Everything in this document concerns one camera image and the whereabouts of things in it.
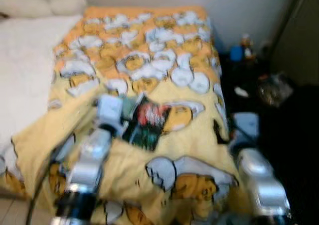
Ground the white quilted mattress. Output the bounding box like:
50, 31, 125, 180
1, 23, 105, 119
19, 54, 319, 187
0, 15, 83, 146

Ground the small toy figurine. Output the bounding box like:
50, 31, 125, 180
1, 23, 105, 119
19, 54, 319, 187
242, 34, 255, 59

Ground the small blue cup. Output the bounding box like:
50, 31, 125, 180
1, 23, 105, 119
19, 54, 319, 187
230, 46, 244, 62

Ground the clear jar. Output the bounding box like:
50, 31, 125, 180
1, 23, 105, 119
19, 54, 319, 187
258, 73, 294, 108

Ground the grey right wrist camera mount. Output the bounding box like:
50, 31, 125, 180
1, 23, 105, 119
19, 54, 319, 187
231, 112, 260, 149

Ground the small white item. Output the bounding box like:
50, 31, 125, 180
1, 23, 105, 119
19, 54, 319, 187
234, 87, 250, 98

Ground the black low table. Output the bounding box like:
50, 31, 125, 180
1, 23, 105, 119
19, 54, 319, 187
219, 51, 274, 112

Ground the cream braided bolster pillow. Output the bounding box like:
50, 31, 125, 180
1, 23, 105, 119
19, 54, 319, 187
0, 0, 88, 19

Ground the orange duck print blanket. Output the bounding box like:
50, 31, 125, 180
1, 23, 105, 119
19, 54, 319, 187
0, 5, 250, 225

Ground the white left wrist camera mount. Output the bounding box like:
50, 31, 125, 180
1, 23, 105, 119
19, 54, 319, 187
95, 95, 125, 134

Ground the paperback book dark red cover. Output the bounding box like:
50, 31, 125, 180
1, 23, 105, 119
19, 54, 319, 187
121, 95, 173, 151

